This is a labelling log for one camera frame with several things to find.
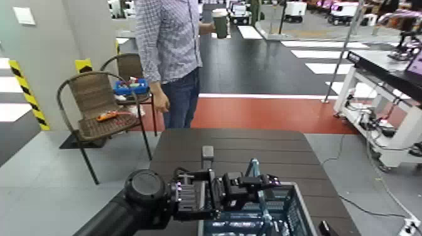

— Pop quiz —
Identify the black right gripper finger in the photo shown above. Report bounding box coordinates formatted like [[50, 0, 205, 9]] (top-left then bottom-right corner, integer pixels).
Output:
[[317, 219, 341, 236]]

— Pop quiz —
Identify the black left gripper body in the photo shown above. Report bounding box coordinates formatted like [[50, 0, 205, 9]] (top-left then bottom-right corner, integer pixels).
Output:
[[212, 171, 262, 213]]

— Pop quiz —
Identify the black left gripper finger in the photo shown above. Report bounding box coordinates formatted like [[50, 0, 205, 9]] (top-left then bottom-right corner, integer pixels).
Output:
[[242, 174, 282, 190], [230, 191, 261, 212]]

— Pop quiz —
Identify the blue metal crate handle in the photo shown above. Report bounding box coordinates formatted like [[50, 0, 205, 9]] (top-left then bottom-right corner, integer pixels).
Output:
[[244, 158, 275, 236]]

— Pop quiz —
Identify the green cup with white lid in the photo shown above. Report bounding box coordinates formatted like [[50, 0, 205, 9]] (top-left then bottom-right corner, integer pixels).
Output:
[[211, 8, 229, 40]]

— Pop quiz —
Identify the dark blue plastic crate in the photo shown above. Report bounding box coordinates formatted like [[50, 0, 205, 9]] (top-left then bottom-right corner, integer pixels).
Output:
[[198, 181, 319, 236]]

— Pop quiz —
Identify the person's right hand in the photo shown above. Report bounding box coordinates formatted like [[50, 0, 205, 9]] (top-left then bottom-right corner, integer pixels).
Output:
[[151, 82, 171, 114]]

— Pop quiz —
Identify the person's left hand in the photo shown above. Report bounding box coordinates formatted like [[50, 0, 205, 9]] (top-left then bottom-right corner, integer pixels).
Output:
[[198, 21, 217, 36]]

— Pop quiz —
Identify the white power strip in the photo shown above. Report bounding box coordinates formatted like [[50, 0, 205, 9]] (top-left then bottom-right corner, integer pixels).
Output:
[[399, 217, 422, 236]]

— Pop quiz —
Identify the white bag under chair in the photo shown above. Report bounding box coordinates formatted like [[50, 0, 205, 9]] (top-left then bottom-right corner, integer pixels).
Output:
[[131, 104, 146, 119]]

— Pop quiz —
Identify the orange hand tool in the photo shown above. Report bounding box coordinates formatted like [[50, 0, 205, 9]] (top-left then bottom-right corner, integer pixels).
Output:
[[95, 110, 133, 123]]

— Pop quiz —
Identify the blue tray with items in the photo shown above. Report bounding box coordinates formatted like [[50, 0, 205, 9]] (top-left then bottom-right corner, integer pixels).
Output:
[[113, 77, 150, 97]]

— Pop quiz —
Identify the slanted metal pole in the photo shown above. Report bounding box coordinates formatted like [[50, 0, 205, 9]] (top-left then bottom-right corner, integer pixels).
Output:
[[322, 0, 366, 104]]

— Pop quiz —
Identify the brown wicker chair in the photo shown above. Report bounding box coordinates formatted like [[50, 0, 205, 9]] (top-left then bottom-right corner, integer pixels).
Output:
[[100, 53, 160, 138], [56, 70, 153, 186]]

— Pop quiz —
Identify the person in patterned shirt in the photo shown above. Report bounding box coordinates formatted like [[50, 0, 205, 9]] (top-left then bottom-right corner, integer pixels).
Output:
[[134, 0, 215, 129]]

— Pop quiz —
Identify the white equipment table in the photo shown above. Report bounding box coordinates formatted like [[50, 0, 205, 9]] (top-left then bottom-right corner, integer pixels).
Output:
[[333, 49, 422, 169]]

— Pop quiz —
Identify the white delivery robot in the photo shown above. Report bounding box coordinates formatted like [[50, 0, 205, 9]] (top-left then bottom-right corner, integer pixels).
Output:
[[328, 2, 361, 27], [229, 1, 253, 26], [283, 1, 308, 24]]

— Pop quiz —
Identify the laptop with purple screen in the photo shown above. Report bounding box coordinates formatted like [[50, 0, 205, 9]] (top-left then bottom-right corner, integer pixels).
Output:
[[404, 49, 422, 80]]

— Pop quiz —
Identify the black stand on table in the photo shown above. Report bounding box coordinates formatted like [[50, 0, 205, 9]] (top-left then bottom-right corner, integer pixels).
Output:
[[387, 30, 422, 62]]

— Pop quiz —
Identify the short yellow black corner guard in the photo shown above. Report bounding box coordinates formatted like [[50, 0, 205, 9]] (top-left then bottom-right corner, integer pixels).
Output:
[[74, 58, 94, 74]]

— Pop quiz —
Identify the tall yellow black corner guard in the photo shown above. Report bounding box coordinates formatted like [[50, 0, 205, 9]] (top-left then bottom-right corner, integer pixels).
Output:
[[8, 59, 51, 132]]

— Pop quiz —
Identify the black floor cable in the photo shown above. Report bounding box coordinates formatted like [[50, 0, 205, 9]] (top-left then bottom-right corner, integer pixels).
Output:
[[321, 132, 409, 220]]

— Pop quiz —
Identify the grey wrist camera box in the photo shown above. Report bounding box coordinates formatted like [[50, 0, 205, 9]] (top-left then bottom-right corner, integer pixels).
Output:
[[201, 145, 215, 171]]

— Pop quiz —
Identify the cable and adapter bundle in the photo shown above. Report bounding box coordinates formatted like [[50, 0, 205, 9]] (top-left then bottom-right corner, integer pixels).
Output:
[[344, 94, 398, 139]]

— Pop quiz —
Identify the white wall plate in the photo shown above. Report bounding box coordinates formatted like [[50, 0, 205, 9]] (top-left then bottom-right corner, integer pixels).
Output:
[[12, 6, 36, 26]]

